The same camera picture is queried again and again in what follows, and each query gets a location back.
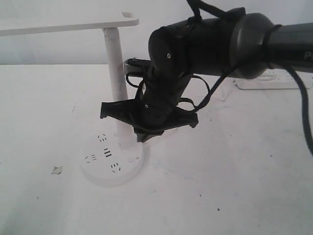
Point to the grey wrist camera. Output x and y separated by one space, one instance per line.
136 65

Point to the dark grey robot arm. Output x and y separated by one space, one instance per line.
241 48

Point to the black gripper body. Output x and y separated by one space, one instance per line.
155 106

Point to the small paper scrap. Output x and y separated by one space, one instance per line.
57 170

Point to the white power strip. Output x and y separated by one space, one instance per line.
269 80

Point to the white desk lamp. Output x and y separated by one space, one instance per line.
115 157

